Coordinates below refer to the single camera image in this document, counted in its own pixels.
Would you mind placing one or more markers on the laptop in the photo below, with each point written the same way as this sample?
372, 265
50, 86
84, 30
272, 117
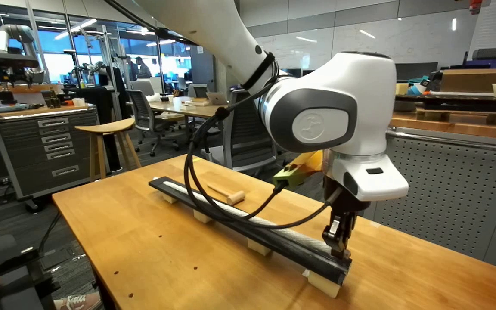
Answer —
217, 98

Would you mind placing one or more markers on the grey drawer cabinet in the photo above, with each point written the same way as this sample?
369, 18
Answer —
45, 150

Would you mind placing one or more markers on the wooden mallet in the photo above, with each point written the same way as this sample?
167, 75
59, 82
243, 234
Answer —
234, 197

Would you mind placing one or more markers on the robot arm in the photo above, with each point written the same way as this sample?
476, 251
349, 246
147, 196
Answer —
342, 99

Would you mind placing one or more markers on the cream foam block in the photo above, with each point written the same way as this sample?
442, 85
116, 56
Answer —
201, 216
169, 199
258, 247
323, 285

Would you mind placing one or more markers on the wooden stool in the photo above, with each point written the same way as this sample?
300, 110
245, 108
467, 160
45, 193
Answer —
106, 129

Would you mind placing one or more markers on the green and yellow object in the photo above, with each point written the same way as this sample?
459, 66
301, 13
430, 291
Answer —
293, 172

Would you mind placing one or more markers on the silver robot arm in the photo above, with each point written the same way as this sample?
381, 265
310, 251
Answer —
15, 36

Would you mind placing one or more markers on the white cup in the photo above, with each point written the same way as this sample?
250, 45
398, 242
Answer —
78, 102

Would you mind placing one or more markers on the blue tray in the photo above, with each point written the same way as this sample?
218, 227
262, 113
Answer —
7, 107

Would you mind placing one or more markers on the grey office chair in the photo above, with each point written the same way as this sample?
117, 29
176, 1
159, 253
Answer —
248, 137
144, 114

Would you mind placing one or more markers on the wooden pallet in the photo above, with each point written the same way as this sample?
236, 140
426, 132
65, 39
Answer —
459, 113

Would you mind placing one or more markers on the wooden meeting table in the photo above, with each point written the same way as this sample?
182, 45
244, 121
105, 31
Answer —
187, 108

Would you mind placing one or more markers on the long black board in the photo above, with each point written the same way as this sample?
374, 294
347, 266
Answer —
282, 247

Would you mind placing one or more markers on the person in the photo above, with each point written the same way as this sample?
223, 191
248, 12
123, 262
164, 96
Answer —
143, 69
131, 69
78, 301

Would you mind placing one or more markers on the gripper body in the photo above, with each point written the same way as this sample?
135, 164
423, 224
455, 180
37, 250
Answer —
351, 202

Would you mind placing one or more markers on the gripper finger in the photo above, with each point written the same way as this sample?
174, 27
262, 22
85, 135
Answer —
349, 230
332, 234

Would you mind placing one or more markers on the perforated grey metal cabinet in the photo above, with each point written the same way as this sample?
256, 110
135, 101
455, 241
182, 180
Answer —
454, 198

